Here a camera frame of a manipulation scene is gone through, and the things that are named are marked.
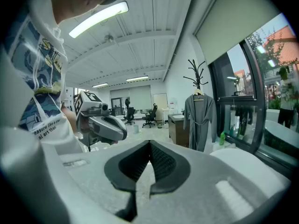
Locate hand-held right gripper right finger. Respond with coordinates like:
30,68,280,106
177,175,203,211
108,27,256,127
149,140,191,198

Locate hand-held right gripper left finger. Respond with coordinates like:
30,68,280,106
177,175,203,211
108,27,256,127
104,140,150,222

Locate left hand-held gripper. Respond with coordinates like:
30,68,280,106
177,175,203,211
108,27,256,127
73,90,128,147

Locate grey coat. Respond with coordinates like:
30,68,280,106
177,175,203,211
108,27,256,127
183,93,218,152

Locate wooden clothes hanger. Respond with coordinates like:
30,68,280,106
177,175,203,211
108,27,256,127
193,88,205,101

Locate person's left forearm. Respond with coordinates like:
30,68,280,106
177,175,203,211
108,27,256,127
61,105,78,132

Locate person's left hand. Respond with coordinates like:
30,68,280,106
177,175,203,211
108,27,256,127
79,117,94,135

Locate black office chair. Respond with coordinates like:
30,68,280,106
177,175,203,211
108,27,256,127
142,103,158,129
123,106,136,126

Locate dark sink cabinet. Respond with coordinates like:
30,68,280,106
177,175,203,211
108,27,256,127
168,113,190,148

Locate beige board panel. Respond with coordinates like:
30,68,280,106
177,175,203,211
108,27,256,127
153,93,169,112

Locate person's printed white shirt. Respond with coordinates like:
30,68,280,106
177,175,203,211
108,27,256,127
0,0,84,155

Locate black coat rack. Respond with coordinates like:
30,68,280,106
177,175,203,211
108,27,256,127
183,59,209,95

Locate long ceiling light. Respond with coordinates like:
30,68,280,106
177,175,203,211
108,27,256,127
68,0,129,39

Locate person's head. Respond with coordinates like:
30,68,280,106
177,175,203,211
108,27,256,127
52,0,122,26

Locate white roller blind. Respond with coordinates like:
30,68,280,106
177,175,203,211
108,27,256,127
194,0,285,66

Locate black window frame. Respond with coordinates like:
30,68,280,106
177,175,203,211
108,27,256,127
208,37,299,180

